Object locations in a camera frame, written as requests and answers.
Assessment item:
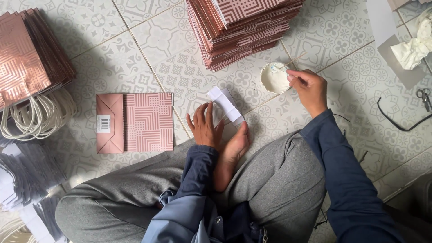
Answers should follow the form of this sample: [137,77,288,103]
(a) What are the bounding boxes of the person's left hand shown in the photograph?
[186,102,225,151]

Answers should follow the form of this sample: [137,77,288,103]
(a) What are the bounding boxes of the person's right hand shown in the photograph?
[286,69,329,119]

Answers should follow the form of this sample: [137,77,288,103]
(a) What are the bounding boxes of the white folded paper strip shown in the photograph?
[207,86,245,126]

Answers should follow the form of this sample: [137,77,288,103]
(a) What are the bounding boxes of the thin wooden stick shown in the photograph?
[279,52,308,70]

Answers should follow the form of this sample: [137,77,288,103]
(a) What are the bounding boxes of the person's bare foot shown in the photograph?
[213,121,251,193]

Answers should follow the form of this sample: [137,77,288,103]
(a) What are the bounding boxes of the white round glue dish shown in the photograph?
[260,62,291,95]

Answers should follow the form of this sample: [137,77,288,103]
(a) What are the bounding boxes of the flat rose gold paper bag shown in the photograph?
[96,92,175,155]

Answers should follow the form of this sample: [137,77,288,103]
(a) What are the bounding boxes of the person's blue shirt hem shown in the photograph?
[141,190,269,243]

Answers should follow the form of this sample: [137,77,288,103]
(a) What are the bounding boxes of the stack of flat patterned bags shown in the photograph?
[185,0,306,72]

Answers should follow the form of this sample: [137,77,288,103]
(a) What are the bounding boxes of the grey cardboard sheet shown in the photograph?
[377,34,428,90]

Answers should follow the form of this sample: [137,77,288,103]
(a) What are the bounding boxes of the person's grey trousers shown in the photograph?
[55,130,327,243]

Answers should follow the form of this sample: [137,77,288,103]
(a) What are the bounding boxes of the white paper sheet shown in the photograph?
[366,0,399,48]

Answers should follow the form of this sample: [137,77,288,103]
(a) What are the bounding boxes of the crumpled white cloth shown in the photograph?
[390,15,432,71]

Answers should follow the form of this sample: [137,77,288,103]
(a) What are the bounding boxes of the metal scissors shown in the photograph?
[416,88,432,113]

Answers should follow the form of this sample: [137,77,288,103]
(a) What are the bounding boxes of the pile of white card sheets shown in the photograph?
[0,140,70,243]

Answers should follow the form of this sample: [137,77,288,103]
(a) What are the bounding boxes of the black cord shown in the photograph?
[377,97,432,132]

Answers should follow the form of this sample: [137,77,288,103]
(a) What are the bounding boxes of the stack of rope-handled metallic bags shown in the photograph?
[0,7,78,141]

